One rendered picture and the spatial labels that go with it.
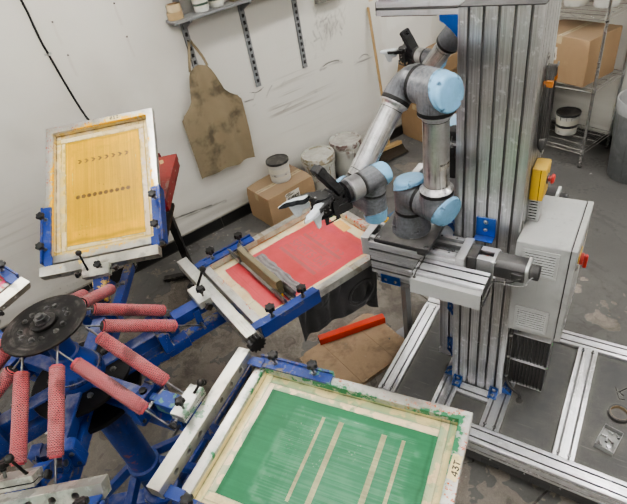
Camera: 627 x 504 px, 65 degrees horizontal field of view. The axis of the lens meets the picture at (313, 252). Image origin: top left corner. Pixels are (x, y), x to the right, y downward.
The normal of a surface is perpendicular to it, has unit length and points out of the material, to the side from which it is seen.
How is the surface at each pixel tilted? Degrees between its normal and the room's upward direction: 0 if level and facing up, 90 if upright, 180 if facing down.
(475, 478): 0
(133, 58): 90
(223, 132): 89
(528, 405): 0
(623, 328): 0
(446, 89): 83
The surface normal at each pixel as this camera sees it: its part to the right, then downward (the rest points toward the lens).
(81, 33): 0.58, 0.42
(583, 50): -0.81, 0.43
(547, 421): -0.16, -0.78
